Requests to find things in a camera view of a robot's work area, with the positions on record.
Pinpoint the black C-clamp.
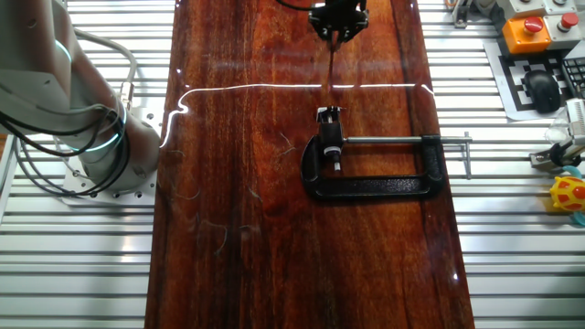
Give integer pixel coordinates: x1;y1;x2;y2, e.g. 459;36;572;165
300;131;473;201

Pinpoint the grey control box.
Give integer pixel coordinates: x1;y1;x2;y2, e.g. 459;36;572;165
495;0;585;20

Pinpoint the orange emergency stop box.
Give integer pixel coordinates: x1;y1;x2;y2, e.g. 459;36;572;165
501;16;553;55

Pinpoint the silver metal bracket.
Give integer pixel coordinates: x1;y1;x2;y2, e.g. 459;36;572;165
452;0;476;29

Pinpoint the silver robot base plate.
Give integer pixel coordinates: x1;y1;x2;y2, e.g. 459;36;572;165
60;105;160;207

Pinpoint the black keyboard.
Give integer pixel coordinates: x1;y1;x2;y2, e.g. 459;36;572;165
561;43;585;100

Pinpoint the checkered marker sheet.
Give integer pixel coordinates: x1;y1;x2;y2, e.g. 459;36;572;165
483;38;578;122

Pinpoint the thick grey cable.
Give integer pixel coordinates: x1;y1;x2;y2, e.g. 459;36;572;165
72;27;139;111

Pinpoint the clear plastic cup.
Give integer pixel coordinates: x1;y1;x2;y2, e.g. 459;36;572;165
543;119;571;146

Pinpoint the grey emergency stop box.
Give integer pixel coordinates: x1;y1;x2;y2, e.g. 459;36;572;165
543;11;585;50

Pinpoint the silver ribbed camera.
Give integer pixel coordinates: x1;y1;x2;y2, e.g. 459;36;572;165
564;97;585;147

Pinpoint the yellow orange toy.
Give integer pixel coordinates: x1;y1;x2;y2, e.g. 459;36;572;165
548;164;585;228

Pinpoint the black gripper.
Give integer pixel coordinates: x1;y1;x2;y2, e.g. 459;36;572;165
308;0;369;46

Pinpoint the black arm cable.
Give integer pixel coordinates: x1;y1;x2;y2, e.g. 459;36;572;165
0;0;321;198

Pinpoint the black computer mouse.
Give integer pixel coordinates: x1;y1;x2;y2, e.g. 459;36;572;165
523;69;563;114

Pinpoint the silver camera mount bracket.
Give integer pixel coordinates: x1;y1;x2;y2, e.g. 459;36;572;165
528;136;585;171

